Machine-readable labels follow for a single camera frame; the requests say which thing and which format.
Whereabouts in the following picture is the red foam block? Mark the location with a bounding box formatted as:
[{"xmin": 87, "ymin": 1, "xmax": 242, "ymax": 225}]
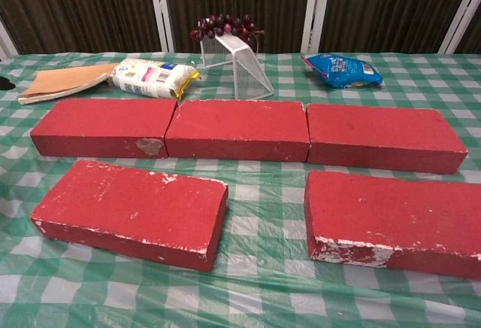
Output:
[
  {"xmin": 307, "ymin": 103, "xmax": 469, "ymax": 175},
  {"xmin": 304, "ymin": 171, "xmax": 481, "ymax": 281},
  {"xmin": 29, "ymin": 159, "xmax": 229, "ymax": 273},
  {"xmin": 165, "ymin": 99, "xmax": 310, "ymax": 163},
  {"xmin": 29, "ymin": 98, "xmax": 178, "ymax": 159}
]

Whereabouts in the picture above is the white plastic snack package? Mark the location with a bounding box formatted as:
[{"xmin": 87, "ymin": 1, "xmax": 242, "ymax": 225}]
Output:
[{"xmin": 108, "ymin": 57, "xmax": 202, "ymax": 101}]

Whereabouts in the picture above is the dark red grape bunch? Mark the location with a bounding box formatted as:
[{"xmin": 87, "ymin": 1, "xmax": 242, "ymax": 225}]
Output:
[{"xmin": 189, "ymin": 13, "xmax": 266, "ymax": 44}]

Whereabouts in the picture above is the blue snack bag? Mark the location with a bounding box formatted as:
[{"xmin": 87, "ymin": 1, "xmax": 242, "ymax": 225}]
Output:
[{"xmin": 301, "ymin": 53, "xmax": 385, "ymax": 90}]

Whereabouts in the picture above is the green white checked tablecloth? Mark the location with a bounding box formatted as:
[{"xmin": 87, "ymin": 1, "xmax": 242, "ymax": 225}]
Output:
[{"xmin": 0, "ymin": 50, "xmax": 481, "ymax": 328}]

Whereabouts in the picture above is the tan cover notebook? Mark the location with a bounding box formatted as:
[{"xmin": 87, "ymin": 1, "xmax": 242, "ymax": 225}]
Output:
[{"xmin": 17, "ymin": 62, "xmax": 119, "ymax": 106}]

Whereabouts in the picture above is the white partition frame post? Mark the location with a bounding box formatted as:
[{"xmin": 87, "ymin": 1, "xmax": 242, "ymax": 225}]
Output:
[
  {"xmin": 0, "ymin": 18, "xmax": 20, "ymax": 60},
  {"xmin": 438, "ymin": 0, "xmax": 481, "ymax": 55},
  {"xmin": 146, "ymin": 0, "xmax": 177, "ymax": 53},
  {"xmin": 300, "ymin": 0, "xmax": 325, "ymax": 53}
]

